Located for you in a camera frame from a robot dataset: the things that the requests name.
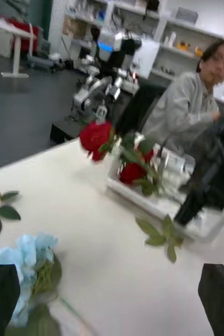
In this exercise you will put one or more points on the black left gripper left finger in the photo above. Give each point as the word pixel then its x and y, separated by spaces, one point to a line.
pixel 0 296

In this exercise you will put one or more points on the person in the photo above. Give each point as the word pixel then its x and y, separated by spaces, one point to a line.
pixel 187 105

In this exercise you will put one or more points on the shallow white plastic box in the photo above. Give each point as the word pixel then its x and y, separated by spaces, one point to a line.
pixel 148 202

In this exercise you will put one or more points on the white shelf with goods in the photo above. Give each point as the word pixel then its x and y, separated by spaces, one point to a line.
pixel 148 34

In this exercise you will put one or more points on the red cabinet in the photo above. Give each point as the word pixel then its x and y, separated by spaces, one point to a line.
pixel 25 36

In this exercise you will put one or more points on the black office chair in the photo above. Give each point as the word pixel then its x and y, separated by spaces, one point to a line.
pixel 140 107

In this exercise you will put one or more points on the white desk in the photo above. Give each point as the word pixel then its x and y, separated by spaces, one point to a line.
pixel 12 39

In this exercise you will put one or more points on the silver-grey background robot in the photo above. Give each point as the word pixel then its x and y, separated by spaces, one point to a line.
pixel 104 86

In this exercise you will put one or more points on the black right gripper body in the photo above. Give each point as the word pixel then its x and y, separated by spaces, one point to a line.
pixel 219 168

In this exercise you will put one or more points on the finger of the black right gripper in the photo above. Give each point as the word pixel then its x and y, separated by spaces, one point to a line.
pixel 195 207

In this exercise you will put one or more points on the pale blue flower green stem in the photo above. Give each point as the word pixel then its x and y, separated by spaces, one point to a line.
pixel 29 262

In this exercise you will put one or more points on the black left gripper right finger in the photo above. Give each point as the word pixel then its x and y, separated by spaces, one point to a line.
pixel 219 299

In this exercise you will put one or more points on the red rose green stem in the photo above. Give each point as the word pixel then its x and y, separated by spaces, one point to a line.
pixel 96 139
pixel 132 172

